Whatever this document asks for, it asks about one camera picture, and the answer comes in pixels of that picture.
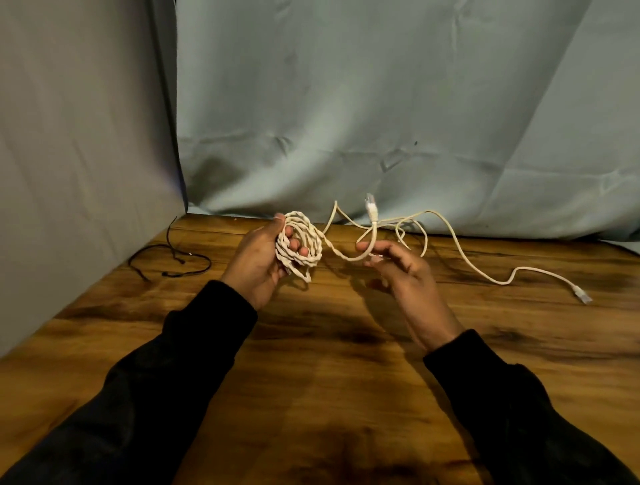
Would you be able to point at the person's left hand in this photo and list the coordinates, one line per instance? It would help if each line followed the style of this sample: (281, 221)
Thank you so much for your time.
(252, 267)

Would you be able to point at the person's right hand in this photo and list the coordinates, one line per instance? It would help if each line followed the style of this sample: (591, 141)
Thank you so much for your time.
(415, 295)

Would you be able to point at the person's left thumb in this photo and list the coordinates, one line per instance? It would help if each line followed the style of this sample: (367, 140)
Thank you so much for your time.
(267, 230)

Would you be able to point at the person's right thumb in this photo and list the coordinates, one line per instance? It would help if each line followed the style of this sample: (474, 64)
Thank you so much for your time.
(382, 246)

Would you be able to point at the person's left forearm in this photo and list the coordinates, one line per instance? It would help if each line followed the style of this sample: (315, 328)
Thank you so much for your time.
(145, 394)

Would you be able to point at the person's right forearm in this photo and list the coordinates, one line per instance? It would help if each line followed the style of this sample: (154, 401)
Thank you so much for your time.
(520, 419)

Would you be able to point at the light blue backdrop cloth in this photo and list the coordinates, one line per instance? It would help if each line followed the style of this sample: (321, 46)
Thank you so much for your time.
(400, 110)

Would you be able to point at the grey backdrop cloth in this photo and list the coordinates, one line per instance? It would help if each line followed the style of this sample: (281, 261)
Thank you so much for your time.
(80, 160)

